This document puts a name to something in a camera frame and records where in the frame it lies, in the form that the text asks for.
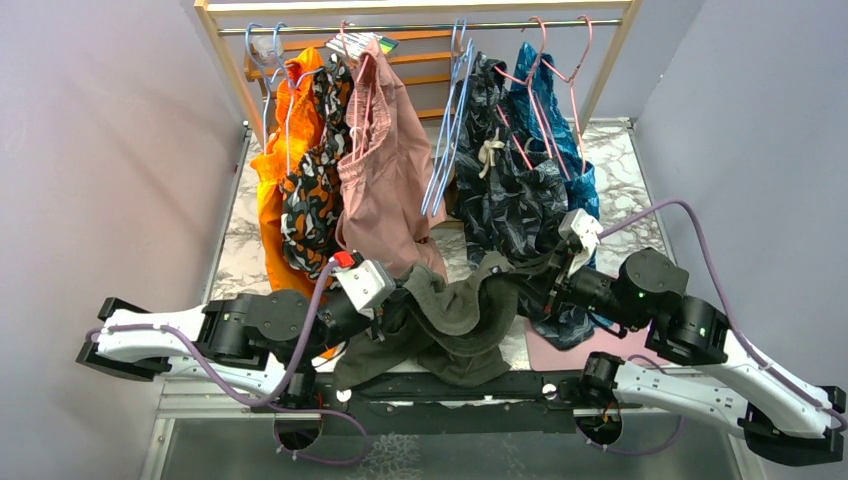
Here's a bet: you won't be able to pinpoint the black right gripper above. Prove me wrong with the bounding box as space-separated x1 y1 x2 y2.
500 238 645 330

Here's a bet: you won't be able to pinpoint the olive green shorts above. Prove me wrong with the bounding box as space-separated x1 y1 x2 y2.
333 252 550 390

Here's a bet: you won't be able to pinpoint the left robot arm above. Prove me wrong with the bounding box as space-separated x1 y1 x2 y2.
76 289 412 411

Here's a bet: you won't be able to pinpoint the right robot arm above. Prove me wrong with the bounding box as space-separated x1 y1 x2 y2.
521 246 847 467

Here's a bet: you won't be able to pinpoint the orange black camo shorts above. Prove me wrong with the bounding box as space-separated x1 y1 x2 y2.
281 53 353 280

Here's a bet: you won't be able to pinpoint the dusty pink shorts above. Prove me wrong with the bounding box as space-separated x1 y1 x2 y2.
336 46 447 277

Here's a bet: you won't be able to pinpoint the black shark print shorts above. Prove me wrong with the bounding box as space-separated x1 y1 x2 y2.
453 51 601 352

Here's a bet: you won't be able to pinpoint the blue shark print shorts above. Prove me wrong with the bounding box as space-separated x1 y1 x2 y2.
508 42 611 351

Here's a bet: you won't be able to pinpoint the pink hanger on pink shorts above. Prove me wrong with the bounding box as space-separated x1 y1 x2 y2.
339 21 379 162

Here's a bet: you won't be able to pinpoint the blue hanger on orange shorts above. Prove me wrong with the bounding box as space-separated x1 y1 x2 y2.
244 23 325 183

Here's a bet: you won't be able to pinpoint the pink mat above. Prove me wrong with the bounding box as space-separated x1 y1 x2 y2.
525 320 670 372

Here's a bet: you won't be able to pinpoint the metal hanging rod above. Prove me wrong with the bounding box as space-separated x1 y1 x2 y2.
217 20 587 37

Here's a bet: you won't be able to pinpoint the wooden ladder shelf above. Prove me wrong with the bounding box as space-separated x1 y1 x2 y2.
244 30 452 124

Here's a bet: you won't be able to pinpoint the colourful marker box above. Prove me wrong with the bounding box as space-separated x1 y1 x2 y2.
324 32 399 60

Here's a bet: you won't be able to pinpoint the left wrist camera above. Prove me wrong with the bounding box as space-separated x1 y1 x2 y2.
333 251 396 319

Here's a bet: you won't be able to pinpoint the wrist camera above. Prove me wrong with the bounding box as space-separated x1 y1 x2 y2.
558 208 603 277
333 251 396 319

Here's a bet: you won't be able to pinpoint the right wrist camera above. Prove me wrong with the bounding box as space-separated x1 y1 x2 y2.
558 208 603 277

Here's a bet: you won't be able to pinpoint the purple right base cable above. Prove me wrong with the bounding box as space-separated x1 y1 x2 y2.
574 357 685 458

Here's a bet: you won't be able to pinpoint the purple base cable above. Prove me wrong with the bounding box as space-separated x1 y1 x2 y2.
272 404 376 466
574 357 685 458

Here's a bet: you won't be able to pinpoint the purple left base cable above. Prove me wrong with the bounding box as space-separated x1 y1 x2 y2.
272 404 376 466

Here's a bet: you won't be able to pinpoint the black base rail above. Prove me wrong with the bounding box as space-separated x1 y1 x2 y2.
317 370 603 436

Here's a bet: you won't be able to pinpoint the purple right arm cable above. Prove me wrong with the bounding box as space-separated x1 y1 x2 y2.
596 198 848 432

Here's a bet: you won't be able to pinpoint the blue wire hanger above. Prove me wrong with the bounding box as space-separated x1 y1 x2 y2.
420 19 474 219

